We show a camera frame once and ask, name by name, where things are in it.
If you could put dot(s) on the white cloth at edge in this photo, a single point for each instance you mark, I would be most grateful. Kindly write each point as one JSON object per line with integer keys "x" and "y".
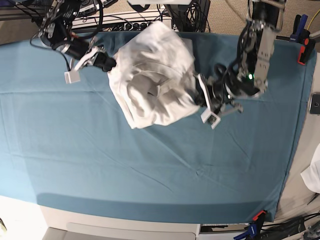
{"x": 311, "y": 177}

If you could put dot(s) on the silver device at edge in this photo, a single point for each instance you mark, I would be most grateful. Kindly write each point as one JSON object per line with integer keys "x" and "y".
{"x": 314, "y": 106}

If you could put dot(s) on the teal table cloth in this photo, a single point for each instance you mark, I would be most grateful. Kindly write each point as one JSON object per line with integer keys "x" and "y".
{"x": 69, "y": 146}

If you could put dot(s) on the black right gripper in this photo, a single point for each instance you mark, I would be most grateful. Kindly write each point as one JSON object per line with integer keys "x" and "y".
{"x": 77, "y": 48}

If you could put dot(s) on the orange black right clamp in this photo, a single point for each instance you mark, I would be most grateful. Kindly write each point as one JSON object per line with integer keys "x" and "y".
{"x": 306, "y": 50}

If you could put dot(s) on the white T-shirt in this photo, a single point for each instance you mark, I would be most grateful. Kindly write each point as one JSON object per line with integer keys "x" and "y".
{"x": 153, "y": 80}

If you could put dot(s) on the orange black corner clamp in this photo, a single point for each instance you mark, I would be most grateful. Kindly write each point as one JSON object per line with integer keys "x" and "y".
{"x": 259, "y": 219}

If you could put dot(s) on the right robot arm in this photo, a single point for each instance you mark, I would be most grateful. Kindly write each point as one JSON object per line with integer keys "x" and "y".
{"x": 56, "y": 34}

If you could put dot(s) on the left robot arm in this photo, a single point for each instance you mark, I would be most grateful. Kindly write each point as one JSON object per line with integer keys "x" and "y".
{"x": 246, "y": 75}

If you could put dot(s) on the blue spring clamp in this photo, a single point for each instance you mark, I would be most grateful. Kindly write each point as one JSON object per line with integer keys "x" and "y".
{"x": 250, "y": 234}

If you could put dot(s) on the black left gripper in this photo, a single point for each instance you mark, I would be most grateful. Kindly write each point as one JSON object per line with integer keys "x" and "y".
{"x": 223, "y": 103}

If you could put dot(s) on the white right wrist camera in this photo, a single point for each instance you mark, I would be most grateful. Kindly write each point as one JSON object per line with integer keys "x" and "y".
{"x": 73, "y": 75}

